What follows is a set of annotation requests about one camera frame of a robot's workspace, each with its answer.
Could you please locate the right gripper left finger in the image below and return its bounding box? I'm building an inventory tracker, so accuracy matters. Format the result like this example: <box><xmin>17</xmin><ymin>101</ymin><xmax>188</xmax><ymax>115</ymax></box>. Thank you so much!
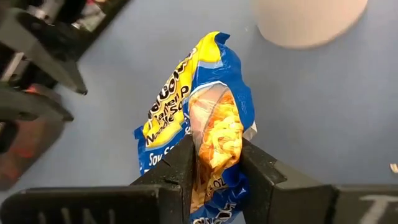
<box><xmin>0</xmin><ymin>134</ymin><xmax>196</xmax><ymax>224</ymax></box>

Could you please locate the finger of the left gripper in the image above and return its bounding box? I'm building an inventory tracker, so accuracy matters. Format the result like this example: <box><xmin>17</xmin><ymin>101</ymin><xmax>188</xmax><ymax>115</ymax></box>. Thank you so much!
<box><xmin>0</xmin><ymin>8</ymin><xmax>88</xmax><ymax>96</ymax></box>
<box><xmin>0</xmin><ymin>83</ymin><xmax>75</xmax><ymax>123</ymax></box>

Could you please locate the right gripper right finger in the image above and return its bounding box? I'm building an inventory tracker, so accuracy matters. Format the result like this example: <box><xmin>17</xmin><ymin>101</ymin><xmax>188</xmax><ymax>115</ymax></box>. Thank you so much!
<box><xmin>238</xmin><ymin>138</ymin><xmax>398</xmax><ymax>224</ymax></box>

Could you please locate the blue yellow ramen noodle pack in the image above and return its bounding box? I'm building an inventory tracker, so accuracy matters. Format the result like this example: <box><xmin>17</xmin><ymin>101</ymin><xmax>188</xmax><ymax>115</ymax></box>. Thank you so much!
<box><xmin>133</xmin><ymin>30</ymin><xmax>258</xmax><ymax>224</ymax></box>

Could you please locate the blue-grey table mat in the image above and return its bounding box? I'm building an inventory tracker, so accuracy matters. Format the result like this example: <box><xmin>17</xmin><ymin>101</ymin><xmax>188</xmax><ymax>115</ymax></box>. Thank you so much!
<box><xmin>0</xmin><ymin>0</ymin><xmax>398</xmax><ymax>224</ymax></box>

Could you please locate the green plant in white pot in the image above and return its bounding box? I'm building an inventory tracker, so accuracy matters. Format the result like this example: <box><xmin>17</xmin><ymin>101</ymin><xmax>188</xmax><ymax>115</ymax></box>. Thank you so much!
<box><xmin>251</xmin><ymin>0</ymin><xmax>369</xmax><ymax>50</ymax></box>

